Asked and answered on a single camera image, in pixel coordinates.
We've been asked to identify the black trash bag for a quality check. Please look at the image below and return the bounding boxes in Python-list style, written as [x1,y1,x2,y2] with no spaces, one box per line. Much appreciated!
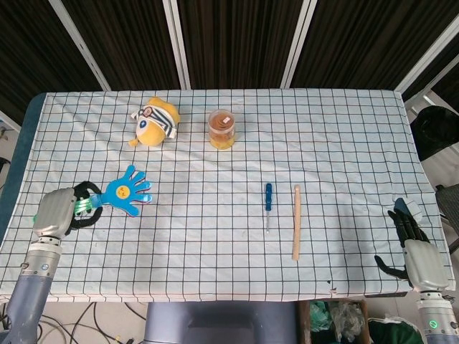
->
[410,105,459,162]

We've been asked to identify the white checkered tablecloth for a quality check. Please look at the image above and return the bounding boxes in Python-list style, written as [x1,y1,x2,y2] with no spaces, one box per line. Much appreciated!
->
[0,88,455,304]

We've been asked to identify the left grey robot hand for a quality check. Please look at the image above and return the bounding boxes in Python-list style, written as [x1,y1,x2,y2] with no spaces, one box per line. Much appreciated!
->
[32,181,104,240]

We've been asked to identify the green bag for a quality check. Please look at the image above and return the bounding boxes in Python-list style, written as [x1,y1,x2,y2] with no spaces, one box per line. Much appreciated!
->
[367,317,426,344]

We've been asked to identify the white metal frame post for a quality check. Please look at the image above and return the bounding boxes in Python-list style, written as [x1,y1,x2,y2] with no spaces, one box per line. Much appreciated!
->
[48,0,111,91]
[162,0,191,90]
[280,0,318,89]
[393,19,459,95]

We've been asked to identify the blue hand clapper toy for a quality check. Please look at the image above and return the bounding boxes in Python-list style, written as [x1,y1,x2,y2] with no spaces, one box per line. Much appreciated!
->
[74,164,156,219]

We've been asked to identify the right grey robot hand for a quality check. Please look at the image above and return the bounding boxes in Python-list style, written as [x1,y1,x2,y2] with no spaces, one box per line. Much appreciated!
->
[374,196,451,292]

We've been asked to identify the blue handled screwdriver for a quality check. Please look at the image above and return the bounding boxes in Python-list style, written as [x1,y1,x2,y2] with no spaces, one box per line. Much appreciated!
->
[264,183,273,236]

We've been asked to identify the wooden stick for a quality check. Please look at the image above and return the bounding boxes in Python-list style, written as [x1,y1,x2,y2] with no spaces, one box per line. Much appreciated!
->
[291,184,302,262]

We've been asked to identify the black floor cables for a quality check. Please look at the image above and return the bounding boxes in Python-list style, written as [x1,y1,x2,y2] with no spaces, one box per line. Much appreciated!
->
[35,302,148,344]

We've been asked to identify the grey robot torso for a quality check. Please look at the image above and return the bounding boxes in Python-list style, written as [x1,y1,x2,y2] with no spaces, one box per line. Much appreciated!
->
[144,302,298,344]

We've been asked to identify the yellow plush toy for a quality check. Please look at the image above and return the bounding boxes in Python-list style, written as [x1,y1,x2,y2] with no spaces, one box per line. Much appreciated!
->
[128,96,181,147]

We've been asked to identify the cardboard box with trash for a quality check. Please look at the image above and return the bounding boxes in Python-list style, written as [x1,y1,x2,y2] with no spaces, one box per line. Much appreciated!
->
[299,298,372,344]

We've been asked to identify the clear jar orange contents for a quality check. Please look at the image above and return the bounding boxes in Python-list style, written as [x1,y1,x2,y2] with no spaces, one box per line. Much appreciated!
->
[207,108,237,150]

